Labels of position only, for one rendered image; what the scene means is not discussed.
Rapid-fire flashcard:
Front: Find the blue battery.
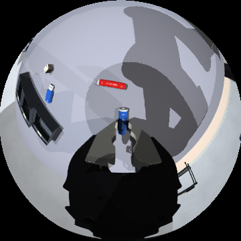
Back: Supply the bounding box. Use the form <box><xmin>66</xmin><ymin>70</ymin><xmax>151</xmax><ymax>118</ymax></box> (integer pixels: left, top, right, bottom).
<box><xmin>118</xmin><ymin>107</ymin><xmax>128</xmax><ymax>135</ymax></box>

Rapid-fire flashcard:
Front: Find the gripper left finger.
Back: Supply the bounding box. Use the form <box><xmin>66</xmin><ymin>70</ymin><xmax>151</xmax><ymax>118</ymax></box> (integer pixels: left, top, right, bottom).
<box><xmin>63</xmin><ymin>120</ymin><xmax>118</xmax><ymax>191</ymax></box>

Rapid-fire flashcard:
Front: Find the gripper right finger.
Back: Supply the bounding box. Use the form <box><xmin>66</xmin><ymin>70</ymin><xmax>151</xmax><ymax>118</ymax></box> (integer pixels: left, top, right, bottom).
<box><xmin>127</xmin><ymin>120</ymin><xmax>182</xmax><ymax>189</ymax></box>

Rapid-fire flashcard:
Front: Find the white die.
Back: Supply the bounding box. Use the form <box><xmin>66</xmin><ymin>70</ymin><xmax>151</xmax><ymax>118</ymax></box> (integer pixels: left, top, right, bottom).
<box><xmin>44</xmin><ymin>64</ymin><xmax>52</xmax><ymax>73</ymax></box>

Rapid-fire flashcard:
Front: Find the black rack of three bins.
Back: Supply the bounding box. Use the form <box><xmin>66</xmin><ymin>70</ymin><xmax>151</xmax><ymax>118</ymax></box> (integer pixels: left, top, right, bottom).
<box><xmin>15</xmin><ymin>72</ymin><xmax>59</xmax><ymax>146</ymax></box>

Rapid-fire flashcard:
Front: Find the blue usb stick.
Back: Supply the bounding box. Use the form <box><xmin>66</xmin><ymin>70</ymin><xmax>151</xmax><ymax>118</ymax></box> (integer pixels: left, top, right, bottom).
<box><xmin>45</xmin><ymin>84</ymin><xmax>54</xmax><ymax>103</ymax></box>

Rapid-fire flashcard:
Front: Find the red battery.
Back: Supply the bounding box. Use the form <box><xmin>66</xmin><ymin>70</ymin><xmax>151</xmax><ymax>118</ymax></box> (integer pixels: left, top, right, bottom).
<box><xmin>97</xmin><ymin>79</ymin><xmax>126</xmax><ymax>90</ymax></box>

